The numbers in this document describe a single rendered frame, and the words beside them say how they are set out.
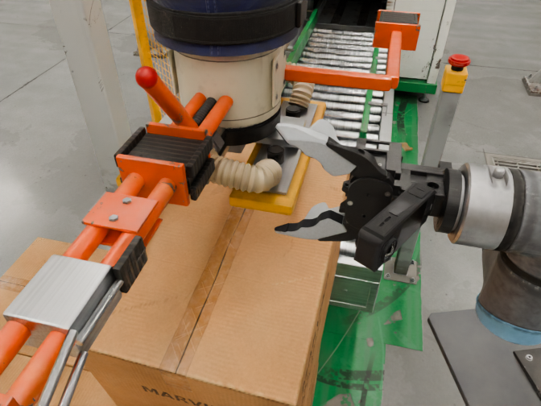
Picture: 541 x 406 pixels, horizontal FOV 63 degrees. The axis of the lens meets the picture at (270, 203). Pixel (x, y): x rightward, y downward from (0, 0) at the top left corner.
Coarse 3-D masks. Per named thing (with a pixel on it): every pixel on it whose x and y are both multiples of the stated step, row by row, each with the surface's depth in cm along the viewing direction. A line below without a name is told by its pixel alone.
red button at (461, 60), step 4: (452, 56) 145; (456, 56) 145; (460, 56) 145; (464, 56) 145; (468, 56) 145; (448, 60) 145; (452, 60) 144; (456, 60) 143; (460, 60) 142; (464, 60) 142; (468, 60) 143; (452, 64) 144; (456, 64) 143; (460, 64) 143; (464, 64) 143; (468, 64) 143; (452, 68) 146; (456, 68) 145; (460, 68) 145
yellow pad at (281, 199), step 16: (288, 112) 81; (304, 112) 86; (320, 112) 87; (256, 144) 78; (256, 160) 73; (288, 160) 73; (304, 160) 74; (288, 176) 70; (240, 192) 68; (272, 192) 67; (288, 192) 68; (256, 208) 67; (272, 208) 66; (288, 208) 65
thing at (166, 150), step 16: (144, 128) 56; (160, 128) 56; (176, 128) 55; (192, 128) 55; (128, 144) 53; (144, 144) 55; (160, 144) 55; (176, 144) 55; (192, 144) 55; (208, 144) 54; (128, 160) 50; (144, 160) 50; (160, 160) 50; (176, 160) 52; (192, 160) 50; (208, 160) 56; (144, 176) 51; (160, 176) 51; (176, 176) 50; (192, 176) 51; (208, 176) 55; (144, 192) 53; (176, 192) 52; (192, 192) 52
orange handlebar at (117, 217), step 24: (288, 72) 73; (312, 72) 73; (336, 72) 72; (360, 72) 72; (216, 120) 61; (120, 192) 48; (168, 192) 49; (96, 216) 45; (120, 216) 45; (144, 216) 45; (96, 240) 44; (120, 240) 43; (144, 240) 46; (0, 336) 35; (24, 336) 36; (48, 336) 35; (0, 360) 34; (48, 360) 33; (24, 384) 32
